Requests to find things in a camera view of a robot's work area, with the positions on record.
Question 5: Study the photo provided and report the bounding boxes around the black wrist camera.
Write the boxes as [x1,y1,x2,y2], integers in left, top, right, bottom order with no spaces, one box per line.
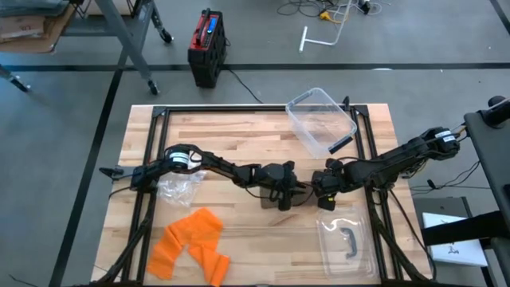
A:
[317,194,338,211]
[277,194,296,212]

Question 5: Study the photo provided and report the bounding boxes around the cardboard box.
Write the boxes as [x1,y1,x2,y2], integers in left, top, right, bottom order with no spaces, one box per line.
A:
[0,3,77,55]

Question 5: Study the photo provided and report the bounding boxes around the tangled floor cables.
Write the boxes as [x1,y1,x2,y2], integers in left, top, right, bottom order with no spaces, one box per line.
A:
[277,0,383,19]

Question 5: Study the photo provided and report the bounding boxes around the white T-shaped pipe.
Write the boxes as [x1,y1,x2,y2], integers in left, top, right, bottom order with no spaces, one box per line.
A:
[299,0,355,53]

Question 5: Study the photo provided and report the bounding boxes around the loose side cables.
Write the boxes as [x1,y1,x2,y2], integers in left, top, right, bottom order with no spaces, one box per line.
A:
[410,123,493,197]

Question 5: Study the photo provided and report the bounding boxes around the grey metal table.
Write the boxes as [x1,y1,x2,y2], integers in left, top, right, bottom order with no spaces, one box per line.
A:
[63,0,175,96]

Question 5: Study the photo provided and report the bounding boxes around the clear plastic bag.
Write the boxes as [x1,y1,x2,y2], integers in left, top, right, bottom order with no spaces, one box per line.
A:
[157,153,208,208]

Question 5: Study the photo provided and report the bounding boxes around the orange elastic bandage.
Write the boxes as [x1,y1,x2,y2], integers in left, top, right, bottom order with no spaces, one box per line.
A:
[146,206,231,287]

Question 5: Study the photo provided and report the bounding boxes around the clear plastic lid black handle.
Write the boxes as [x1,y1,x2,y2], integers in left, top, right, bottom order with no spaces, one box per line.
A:
[316,206,379,280]

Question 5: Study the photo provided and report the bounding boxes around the black floor power cable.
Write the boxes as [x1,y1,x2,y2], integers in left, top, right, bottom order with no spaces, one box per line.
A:
[225,65,265,104]

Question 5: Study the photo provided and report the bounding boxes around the grey caster leg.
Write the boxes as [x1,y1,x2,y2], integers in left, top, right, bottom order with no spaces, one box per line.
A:
[0,63,32,93]

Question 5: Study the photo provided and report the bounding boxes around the red black power station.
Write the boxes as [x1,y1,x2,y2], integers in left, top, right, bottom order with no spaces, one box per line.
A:
[187,7,229,89]

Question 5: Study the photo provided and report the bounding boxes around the white paper box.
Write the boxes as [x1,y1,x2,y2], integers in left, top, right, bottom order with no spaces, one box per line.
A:
[422,212,489,268]

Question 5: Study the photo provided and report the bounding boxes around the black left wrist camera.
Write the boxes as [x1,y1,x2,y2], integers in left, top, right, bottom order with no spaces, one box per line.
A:
[277,194,296,212]

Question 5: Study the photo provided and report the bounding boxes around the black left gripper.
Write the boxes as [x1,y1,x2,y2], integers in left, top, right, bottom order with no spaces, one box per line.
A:
[254,161,316,200]

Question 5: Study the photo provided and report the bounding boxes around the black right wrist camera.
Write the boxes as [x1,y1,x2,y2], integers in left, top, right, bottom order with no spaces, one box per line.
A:
[317,194,338,211]

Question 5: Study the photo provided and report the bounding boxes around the black clamp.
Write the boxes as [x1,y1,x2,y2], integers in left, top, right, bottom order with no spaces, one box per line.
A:
[99,166,125,181]

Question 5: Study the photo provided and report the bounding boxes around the grey flat box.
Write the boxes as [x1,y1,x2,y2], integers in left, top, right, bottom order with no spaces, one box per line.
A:
[414,197,473,224]

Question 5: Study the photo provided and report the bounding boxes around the black grey side desk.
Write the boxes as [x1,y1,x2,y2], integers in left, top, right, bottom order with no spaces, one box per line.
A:
[422,95,510,287]

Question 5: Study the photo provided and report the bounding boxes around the black table frame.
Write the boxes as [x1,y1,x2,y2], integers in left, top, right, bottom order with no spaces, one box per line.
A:
[91,104,437,287]

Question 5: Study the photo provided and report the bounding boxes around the clear plastic bin black handles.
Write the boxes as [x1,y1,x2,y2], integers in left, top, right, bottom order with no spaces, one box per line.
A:
[285,87,359,159]

